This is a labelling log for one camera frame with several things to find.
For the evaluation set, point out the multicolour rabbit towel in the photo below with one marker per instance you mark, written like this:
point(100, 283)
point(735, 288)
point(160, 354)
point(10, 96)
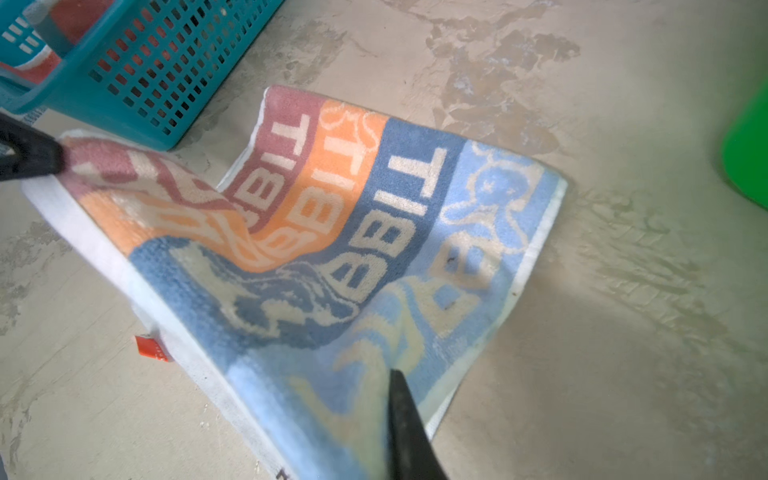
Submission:
point(341, 245)

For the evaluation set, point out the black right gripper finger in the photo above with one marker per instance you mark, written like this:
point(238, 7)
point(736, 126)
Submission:
point(412, 456)

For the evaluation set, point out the teal plastic basket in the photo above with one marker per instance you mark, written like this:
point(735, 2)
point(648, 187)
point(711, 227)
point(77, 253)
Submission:
point(146, 70)

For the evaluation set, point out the green plastic basket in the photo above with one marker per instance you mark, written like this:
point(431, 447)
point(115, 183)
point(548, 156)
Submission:
point(744, 149)

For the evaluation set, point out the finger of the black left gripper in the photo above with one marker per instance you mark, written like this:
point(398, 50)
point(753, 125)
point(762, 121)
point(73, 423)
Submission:
point(31, 153)

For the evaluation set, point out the red pink towel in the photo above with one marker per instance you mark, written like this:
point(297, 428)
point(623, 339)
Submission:
point(36, 35)

